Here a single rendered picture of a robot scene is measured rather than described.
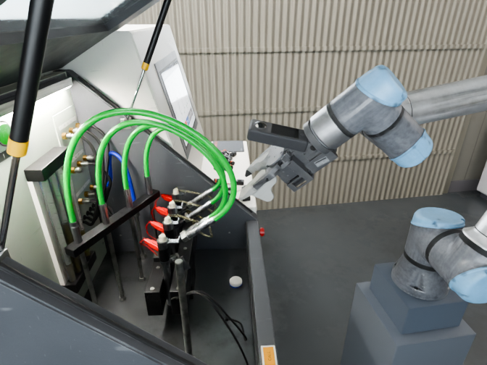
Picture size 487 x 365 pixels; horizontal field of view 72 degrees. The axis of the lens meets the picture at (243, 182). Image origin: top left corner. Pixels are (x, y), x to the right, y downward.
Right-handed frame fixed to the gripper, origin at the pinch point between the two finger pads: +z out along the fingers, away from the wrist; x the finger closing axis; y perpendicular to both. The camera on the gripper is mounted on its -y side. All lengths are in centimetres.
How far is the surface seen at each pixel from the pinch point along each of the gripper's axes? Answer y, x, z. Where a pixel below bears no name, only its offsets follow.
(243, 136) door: 43, 174, 92
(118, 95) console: -34, 30, 26
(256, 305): 23.0, -11.8, 18.4
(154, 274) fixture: 1.7, -7.7, 35.7
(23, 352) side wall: -17.5, -40.2, 17.0
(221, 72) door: -3, 180, 66
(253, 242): 23.7, 12.7, 25.4
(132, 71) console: -35, 33, 18
